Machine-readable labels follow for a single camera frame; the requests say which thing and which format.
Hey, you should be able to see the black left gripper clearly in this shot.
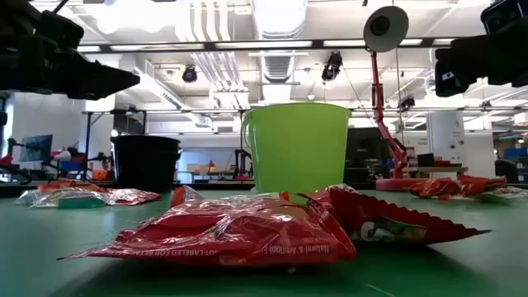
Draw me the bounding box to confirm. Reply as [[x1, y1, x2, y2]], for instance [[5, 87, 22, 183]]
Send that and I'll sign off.
[[0, 35, 142, 101]]

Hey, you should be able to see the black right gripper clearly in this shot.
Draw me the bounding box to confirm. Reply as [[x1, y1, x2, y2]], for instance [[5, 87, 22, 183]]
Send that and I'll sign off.
[[434, 18, 528, 98]]

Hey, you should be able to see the red Skittles candy pack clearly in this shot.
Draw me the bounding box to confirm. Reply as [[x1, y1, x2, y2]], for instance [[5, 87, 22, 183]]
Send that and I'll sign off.
[[297, 184, 493, 248], [56, 196, 357, 267], [93, 187, 163, 206]]

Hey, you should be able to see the clear wrapper green candy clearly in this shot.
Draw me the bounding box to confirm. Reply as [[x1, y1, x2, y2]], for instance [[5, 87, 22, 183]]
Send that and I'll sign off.
[[15, 187, 109, 210], [477, 186, 528, 205]]

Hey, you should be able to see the black ceiling spotlight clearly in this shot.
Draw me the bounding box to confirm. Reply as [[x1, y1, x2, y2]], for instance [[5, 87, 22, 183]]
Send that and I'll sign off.
[[321, 50, 344, 83], [181, 64, 199, 84]]

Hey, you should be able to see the black plastic bucket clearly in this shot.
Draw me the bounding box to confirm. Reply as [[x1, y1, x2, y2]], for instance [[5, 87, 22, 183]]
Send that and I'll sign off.
[[110, 134, 183, 194]]

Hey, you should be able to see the grey computer monitor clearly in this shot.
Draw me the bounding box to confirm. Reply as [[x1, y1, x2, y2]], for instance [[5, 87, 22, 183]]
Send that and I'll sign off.
[[19, 134, 54, 163]]

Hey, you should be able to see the red desk lamp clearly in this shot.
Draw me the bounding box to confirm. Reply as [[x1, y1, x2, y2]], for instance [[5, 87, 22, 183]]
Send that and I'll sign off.
[[362, 5, 432, 192]]

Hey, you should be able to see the wooden background table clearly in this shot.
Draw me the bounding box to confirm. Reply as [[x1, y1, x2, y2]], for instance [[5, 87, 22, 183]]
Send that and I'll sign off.
[[406, 165, 469, 174]]

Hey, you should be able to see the black monitor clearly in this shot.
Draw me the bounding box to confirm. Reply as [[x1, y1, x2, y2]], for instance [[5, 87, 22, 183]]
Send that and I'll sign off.
[[345, 126, 393, 185]]

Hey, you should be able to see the green plastic bucket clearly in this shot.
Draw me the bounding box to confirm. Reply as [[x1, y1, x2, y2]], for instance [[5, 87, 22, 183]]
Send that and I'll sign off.
[[241, 101, 352, 206]]

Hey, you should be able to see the green table mat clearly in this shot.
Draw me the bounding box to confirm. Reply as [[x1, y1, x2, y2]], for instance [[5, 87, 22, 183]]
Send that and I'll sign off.
[[0, 188, 528, 297]]

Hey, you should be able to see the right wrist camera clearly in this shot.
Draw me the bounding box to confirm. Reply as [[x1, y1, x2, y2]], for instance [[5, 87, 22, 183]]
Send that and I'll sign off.
[[480, 0, 528, 35]]

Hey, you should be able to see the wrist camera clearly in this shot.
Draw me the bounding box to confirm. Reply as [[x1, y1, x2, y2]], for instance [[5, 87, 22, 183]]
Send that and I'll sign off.
[[39, 10, 86, 50], [480, 0, 528, 35]]

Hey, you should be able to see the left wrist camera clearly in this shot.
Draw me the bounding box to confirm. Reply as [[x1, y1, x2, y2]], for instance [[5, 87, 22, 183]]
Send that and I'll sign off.
[[39, 10, 86, 50]]

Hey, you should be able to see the black overhead frame bar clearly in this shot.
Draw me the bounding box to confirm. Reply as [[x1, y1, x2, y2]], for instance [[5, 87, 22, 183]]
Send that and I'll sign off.
[[77, 37, 457, 54]]

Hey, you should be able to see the black table frame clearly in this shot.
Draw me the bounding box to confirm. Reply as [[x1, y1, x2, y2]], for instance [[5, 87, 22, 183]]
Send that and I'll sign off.
[[0, 180, 528, 198]]

